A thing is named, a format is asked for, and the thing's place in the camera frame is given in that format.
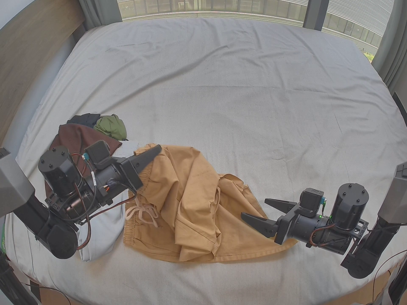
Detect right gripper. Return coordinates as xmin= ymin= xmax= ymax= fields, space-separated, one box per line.
xmin=241 ymin=198 xmax=332 ymax=245

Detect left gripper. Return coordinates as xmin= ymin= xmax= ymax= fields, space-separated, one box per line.
xmin=95 ymin=144 xmax=162 ymax=201

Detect tan shorts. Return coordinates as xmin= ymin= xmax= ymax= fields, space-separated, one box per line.
xmin=122 ymin=143 xmax=299 ymax=261

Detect bed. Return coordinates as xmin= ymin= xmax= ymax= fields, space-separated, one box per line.
xmin=0 ymin=0 xmax=407 ymax=305

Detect olive green garment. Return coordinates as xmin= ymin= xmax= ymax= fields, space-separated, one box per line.
xmin=93 ymin=114 xmax=128 ymax=140

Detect dark blue garment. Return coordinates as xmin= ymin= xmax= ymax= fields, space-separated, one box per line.
xmin=67 ymin=113 xmax=102 ymax=129

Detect dark brown garment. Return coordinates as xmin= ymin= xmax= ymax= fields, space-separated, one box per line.
xmin=48 ymin=123 xmax=123 ymax=171

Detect pale blue garment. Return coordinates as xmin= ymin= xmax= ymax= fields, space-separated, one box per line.
xmin=76 ymin=140 xmax=142 ymax=263

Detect grey-green curtain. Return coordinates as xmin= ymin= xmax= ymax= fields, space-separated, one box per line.
xmin=71 ymin=0 xmax=124 ymax=31
xmin=371 ymin=0 xmax=407 ymax=93

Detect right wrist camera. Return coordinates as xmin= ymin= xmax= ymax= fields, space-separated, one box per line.
xmin=299 ymin=188 xmax=325 ymax=218

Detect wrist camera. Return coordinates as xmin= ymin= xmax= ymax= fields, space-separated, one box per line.
xmin=299 ymin=188 xmax=325 ymax=218
xmin=83 ymin=140 xmax=123 ymax=172

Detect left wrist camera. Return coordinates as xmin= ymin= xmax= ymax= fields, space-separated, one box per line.
xmin=83 ymin=140 xmax=123 ymax=172

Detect black cable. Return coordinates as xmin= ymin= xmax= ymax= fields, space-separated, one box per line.
xmin=24 ymin=283 xmax=75 ymax=305

